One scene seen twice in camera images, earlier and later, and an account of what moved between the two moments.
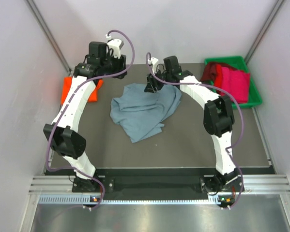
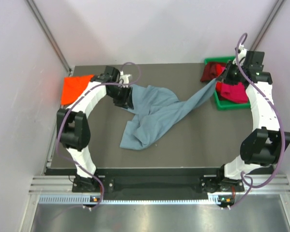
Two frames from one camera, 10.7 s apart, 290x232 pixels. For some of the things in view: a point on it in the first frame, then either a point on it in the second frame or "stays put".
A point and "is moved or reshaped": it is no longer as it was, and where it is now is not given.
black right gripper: x=149 y=88 -> x=224 y=77
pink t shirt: x=236 y=82 stays put
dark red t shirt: x=209 y=72 stays put
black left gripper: x=120 y=63 -> x=126 y=101
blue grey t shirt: x=140 y=112 is moved or reshaped
